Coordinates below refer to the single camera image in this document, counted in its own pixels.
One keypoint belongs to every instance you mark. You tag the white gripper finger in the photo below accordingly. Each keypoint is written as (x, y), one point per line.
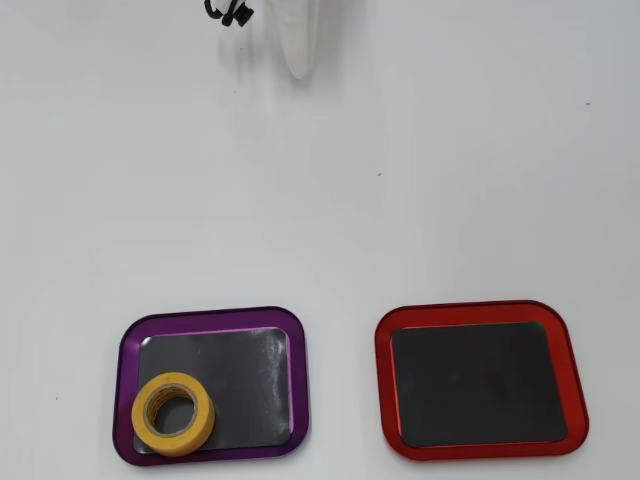
(300, 35)

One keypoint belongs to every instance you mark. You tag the yellow tape roll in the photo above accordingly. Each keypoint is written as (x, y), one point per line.
(175, 445)

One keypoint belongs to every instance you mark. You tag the purple metal dish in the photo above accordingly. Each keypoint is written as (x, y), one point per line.
(300, 380)

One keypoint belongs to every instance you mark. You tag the red metal dish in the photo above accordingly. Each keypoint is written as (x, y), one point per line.
(575, 380)

